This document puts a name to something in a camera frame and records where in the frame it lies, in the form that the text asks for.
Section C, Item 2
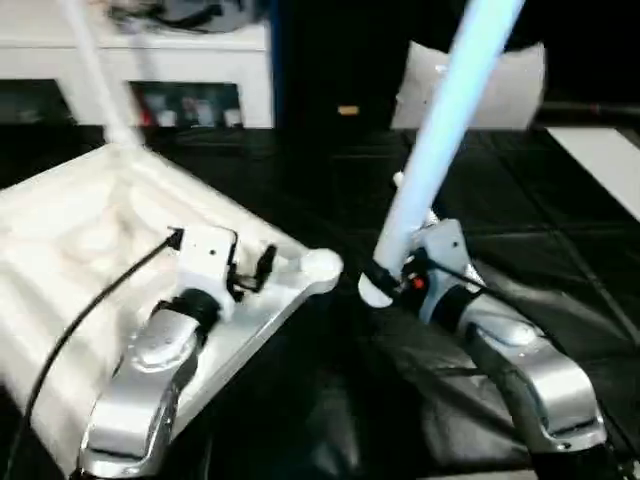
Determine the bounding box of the white plastic table leg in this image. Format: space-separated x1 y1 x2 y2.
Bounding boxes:
358 0 526 307
392 170 486 291
55 0 149 151

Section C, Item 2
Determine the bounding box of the white plastic table top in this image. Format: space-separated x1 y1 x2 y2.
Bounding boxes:
0 142 344 476

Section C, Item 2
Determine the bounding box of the black work mat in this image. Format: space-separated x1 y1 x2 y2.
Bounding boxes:
0 124 640 480

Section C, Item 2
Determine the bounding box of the black box with yellow label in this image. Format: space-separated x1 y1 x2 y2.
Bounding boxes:
273 0 416 130

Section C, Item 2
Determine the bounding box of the white glass-door cabinet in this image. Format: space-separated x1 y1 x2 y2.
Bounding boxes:
0 19 275 130

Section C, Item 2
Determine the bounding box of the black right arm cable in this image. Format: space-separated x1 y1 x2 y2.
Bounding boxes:
422 249 556 480

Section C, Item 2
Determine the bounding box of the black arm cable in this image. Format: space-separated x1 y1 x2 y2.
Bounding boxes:
9 228 184 480
422 249 556 480

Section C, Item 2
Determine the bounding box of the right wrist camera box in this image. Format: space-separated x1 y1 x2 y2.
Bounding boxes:
407 218 469 321

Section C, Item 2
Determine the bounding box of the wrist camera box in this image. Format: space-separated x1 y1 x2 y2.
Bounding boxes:
174 225 240 321
407 218 469 321

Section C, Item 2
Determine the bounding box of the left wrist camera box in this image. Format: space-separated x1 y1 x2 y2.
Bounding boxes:
174 225 240 321

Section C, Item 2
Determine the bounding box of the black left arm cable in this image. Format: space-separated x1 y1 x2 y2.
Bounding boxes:
9 228 184 480

